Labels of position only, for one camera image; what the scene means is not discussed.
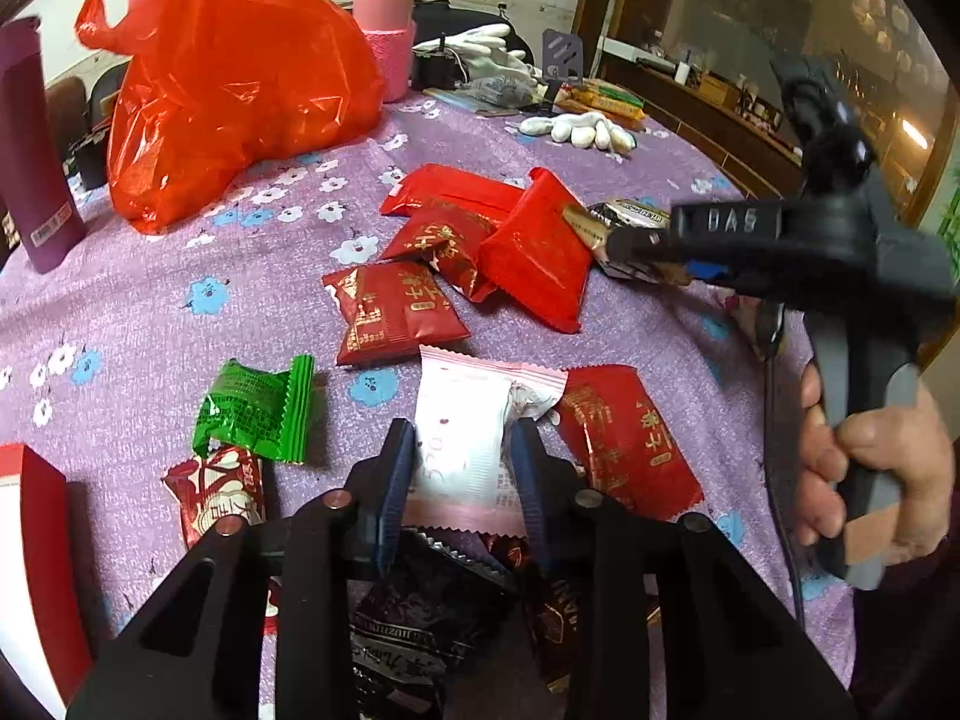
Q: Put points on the purple floral tablecloth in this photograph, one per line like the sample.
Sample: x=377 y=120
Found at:
x=187 y=262

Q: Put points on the red plastic bag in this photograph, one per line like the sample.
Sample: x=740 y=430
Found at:
x=232 y=82

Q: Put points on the wooden side cabinet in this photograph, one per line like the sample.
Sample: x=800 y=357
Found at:
x=712 y=116

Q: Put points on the dark purple snack packet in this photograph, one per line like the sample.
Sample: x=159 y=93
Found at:
x=420 y=630

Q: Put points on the black metal bracket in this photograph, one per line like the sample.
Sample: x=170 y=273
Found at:
x=562 y=52

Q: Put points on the green snack packet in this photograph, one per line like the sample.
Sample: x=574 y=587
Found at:
x=251 y=409

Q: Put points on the plain red snack packet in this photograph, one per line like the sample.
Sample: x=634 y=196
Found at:
x=536 y=255
x=450 y=191

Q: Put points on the person's right forearm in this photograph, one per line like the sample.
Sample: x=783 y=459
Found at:
x=915 y=637

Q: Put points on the yellow green flat packets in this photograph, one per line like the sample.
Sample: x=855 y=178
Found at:
x=604 y=101

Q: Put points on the person's right hand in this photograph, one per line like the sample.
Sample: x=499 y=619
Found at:
x=926 y=465

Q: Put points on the brown gold snack packet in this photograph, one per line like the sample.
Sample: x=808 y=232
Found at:
x=600 y=229

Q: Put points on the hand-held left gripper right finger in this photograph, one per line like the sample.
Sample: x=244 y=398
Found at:
x=525 y=480

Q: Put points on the red white figure snack packet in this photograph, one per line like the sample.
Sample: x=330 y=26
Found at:
x=217 y=487

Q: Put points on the white pink-edged snack packet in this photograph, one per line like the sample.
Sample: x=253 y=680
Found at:
x=465 y=420

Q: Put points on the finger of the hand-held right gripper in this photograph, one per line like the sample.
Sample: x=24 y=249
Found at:
x=709 y=268
x=637 y=242

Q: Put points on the pink thermos bottle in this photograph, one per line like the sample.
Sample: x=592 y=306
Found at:
x=386 y=37

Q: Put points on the red tray with white inside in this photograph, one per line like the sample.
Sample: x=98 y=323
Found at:
x=41 y=562

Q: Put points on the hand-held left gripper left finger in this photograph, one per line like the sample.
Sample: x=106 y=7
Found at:
x=394 y=480

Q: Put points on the purple thermos bottle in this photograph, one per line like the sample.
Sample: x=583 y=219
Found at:
x=34 y=150

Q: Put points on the dark red snack packet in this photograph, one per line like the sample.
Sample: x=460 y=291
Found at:
x=551 y=615

